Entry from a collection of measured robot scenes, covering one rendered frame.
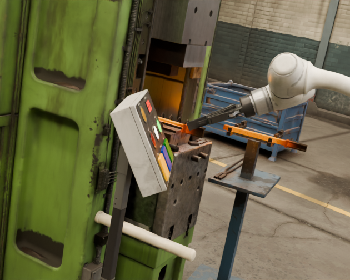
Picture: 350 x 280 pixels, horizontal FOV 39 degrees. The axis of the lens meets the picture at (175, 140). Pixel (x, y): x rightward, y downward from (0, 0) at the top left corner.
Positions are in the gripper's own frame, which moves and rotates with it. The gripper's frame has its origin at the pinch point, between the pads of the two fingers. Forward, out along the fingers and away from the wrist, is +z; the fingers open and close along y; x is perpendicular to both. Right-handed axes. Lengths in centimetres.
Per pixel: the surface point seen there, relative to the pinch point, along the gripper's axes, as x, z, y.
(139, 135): 7.4, 15.2, -27.1
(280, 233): -139, -16, 185
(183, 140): -15, 13, 47
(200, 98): -6, 2, 93
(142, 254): -56, 46, 33
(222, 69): -85, -13, 948
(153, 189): -9.9, 17.3, -27.1
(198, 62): 16, -5, 48
